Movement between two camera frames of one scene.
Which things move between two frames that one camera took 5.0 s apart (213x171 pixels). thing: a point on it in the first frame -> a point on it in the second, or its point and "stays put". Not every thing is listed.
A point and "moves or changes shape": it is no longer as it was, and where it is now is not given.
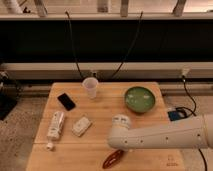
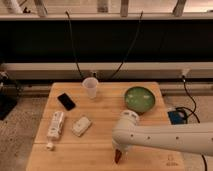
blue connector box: (176, 115) stays put
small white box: (80, 126) stays put
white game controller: (55, 129) stays put
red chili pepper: (112, 159) moves or changes shape
